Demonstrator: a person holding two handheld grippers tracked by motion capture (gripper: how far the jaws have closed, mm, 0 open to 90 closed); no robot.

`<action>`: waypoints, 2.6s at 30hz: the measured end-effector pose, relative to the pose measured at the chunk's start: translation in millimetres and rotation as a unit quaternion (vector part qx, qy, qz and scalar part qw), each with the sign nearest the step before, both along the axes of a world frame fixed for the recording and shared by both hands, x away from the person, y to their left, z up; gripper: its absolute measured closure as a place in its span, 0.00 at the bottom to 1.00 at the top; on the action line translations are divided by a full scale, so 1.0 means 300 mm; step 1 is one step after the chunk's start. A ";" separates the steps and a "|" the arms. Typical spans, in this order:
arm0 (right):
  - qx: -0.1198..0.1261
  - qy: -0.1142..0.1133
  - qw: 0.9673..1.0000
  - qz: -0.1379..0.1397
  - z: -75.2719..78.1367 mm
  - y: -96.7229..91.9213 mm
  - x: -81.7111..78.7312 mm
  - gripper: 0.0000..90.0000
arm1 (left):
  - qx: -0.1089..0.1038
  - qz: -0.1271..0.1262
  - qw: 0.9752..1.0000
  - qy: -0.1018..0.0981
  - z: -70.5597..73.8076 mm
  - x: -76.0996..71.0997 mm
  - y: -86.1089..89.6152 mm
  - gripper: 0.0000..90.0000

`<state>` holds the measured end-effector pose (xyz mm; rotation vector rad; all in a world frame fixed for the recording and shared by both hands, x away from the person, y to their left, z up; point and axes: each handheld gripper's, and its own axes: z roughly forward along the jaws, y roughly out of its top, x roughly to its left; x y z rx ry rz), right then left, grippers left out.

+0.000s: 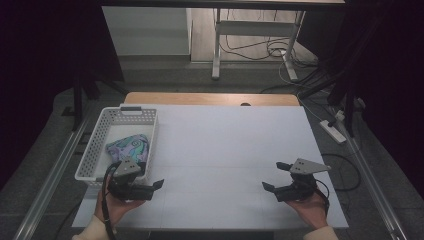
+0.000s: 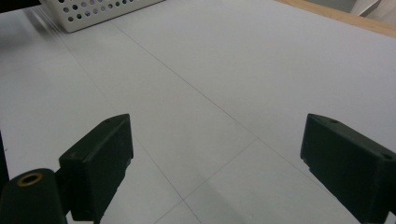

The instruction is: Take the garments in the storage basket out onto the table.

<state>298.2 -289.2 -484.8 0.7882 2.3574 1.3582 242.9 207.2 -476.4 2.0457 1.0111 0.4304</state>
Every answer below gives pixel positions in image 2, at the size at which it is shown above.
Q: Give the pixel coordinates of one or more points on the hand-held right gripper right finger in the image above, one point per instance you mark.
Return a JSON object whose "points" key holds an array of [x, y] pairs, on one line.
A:
{"points": [[348, 161]]}

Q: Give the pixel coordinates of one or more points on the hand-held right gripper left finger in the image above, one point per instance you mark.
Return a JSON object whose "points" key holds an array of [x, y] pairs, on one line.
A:
{"points": [[96, 168]]}

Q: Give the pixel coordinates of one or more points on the white perforated plastic basket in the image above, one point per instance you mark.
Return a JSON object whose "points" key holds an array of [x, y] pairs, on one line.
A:
{"points": [[102, 18]]}

